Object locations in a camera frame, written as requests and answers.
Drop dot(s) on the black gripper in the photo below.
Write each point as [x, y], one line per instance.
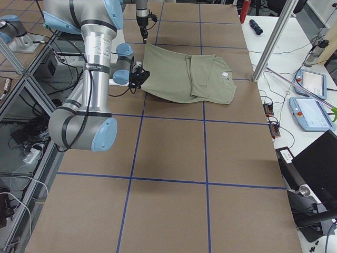
[144, 75]
[143, 22]

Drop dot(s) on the olive green long-sleeve shirt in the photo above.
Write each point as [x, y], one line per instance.
[184, 78]

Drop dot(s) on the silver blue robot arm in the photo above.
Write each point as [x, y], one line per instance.
[142, 16]
[84, 121]

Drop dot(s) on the red fire extinguisher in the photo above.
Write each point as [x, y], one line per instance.
[244, 10]

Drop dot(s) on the dark blue folded umbrella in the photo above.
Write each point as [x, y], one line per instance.
[255, 27]

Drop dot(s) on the white power strip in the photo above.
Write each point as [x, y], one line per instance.
[32, 155]

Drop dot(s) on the upper orange black connector box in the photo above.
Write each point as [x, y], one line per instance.
[268, 109]

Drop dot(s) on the orange black connector box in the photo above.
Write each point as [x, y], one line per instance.
[268, 109]
[274, 129]

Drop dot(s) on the lower orange black connector box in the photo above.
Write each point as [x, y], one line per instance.
[274, 129]

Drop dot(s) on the clear water bottle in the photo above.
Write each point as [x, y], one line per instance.
[315, 52]

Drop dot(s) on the lower blue teach pendant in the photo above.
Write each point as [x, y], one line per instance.
[310, 115]

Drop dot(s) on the blue teach pendant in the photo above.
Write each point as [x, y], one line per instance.
[313, 82]
[310, 115]

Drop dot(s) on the upper blue teach pendant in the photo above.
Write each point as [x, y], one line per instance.
[313, 82]

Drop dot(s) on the black monitor with label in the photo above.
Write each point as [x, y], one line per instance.
[314, 166]

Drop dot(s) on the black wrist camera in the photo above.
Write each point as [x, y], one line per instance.
[153, 17]

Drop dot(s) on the grey aluminium frame post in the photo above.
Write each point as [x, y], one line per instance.
[275, 35]

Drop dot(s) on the aluminium extrusion side frame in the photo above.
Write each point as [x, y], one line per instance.
[26, 106]

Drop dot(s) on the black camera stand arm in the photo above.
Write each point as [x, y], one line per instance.
[312, 219]

